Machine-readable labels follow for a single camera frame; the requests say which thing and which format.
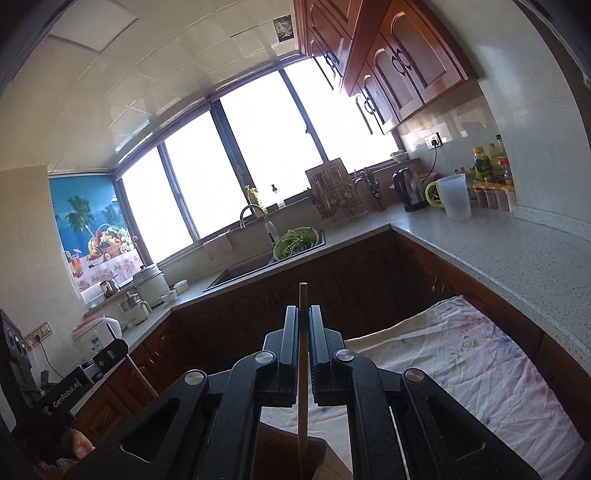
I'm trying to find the small white blender appliance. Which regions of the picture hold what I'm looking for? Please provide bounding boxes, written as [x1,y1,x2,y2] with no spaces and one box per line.
[119,292,152,326]

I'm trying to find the white rice cooker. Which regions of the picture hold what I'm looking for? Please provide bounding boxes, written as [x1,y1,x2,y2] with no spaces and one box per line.
[71,316,122,360]

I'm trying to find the kitchen sink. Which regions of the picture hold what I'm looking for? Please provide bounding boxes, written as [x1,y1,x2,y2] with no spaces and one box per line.
[204,230,325,292]

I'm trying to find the dish soap bottle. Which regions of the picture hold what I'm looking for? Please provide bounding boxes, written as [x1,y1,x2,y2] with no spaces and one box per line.
[245,185,262,207]

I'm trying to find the translucent plastic pitcher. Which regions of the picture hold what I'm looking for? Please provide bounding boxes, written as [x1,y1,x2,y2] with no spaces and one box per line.
[436,174,472,220]

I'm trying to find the white dish cloth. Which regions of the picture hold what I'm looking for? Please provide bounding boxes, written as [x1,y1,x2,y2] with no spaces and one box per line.
[202,232,233,260]

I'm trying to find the person's left hand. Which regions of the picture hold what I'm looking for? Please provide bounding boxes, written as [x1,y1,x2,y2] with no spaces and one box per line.
[56,429,95,471]

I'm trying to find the wooden utensil holder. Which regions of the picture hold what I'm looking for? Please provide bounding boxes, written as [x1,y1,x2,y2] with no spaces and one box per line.
[252,423,353,480]

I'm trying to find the white floral tablecloth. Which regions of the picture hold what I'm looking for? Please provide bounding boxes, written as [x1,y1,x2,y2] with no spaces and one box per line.
[260,295,587,480]

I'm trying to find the lower wooden cabinets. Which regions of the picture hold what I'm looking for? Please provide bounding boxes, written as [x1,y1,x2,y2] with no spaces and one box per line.
[74,231,590,442]

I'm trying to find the upper wooden cabinets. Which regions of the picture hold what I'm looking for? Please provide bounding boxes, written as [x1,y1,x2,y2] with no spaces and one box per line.
[294,0,477,134]

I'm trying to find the wooden chopstick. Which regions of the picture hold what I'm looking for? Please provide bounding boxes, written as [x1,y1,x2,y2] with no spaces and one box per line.
[125,353,158,398]
[297,282,308,479]

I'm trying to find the oil bottles group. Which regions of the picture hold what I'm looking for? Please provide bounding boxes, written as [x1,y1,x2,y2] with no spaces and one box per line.
[473,134,514,186]

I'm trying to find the kitchen faucet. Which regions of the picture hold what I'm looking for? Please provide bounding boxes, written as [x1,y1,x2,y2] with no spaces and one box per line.
[238,203,280,245]

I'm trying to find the spice jar set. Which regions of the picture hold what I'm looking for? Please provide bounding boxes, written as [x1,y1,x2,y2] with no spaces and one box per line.
[473,182,517,212]

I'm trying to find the green colander with vegetables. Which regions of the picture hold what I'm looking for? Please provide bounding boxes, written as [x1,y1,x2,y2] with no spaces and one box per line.
[273,227,320,261]

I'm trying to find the green mug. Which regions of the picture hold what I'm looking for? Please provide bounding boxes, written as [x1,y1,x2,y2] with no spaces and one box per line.
[425,181,445,209]

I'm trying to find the dish drying rack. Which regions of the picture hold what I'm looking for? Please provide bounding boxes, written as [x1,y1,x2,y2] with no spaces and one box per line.
[305,158,363,220]

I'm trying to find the wooden cabinets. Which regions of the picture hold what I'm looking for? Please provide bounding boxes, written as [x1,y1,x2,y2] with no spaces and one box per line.
[294,0,477,134]
[74,231,590,442]

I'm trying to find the steel pot cooker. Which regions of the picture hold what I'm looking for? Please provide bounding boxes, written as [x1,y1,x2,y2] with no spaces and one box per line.
[132,264,169,307]

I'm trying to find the wall power outlet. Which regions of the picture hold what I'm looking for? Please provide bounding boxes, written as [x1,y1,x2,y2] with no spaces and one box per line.
[24,322,52,350]

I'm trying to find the black electric kettle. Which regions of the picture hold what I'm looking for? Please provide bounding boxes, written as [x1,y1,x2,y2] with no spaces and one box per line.
[392,167,429,212]

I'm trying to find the fruit beach poster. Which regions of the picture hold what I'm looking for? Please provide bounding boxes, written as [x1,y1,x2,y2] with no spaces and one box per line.
[49,175,142,295]

